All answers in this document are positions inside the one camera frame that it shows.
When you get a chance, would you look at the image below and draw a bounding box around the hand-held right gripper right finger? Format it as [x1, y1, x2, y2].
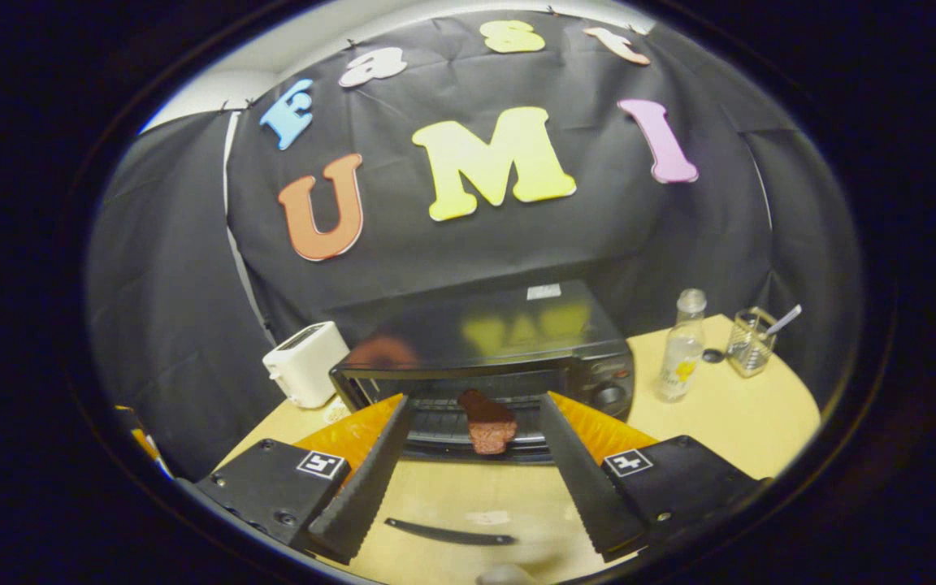
[539, 392, 761, 563]

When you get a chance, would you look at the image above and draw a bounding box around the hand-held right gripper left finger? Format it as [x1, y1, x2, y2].
[194, 395, 414, 566]

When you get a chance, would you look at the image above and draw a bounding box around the brown meat slice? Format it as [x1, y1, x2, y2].
[457, 388, 519, 455]

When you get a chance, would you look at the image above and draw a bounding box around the black electric oven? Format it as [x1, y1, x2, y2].
[328, 279, 636, 561]

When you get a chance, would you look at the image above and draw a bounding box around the white toaster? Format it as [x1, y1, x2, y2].
[262, 321, 350, 410]

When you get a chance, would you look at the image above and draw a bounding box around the clear glass bottle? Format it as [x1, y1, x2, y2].
[653, 288, 709, 404]

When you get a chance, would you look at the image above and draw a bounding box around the metal spoon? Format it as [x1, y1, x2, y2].
[763, 304, 804, 339]

